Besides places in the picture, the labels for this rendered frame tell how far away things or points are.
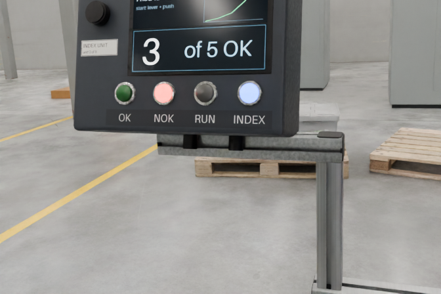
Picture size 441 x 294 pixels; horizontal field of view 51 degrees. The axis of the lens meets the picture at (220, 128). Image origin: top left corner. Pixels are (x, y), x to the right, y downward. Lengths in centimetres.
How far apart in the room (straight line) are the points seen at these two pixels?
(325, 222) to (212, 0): 29
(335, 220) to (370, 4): 1248
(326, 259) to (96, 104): 34
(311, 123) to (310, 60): 442
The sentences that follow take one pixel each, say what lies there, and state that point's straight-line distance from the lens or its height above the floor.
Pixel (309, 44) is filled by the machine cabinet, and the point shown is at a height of 79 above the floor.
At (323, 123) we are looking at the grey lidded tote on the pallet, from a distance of 363.
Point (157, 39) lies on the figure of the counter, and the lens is 54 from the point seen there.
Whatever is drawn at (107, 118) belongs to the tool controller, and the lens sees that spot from 56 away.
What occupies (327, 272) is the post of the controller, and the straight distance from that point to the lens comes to 63.
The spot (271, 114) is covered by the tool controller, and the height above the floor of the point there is 109.
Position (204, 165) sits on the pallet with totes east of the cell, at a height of 10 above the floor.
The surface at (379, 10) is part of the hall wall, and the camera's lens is 1300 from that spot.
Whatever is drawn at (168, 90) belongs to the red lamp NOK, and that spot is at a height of 112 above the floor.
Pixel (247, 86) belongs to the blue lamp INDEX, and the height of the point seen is 112.
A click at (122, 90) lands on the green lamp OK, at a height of 112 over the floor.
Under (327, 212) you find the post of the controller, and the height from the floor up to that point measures 96.
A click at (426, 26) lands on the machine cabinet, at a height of 103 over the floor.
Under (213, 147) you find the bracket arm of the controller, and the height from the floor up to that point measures 104.
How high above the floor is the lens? 119
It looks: 13 degrees down
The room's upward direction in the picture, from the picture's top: 3 degrees counter-clockwise
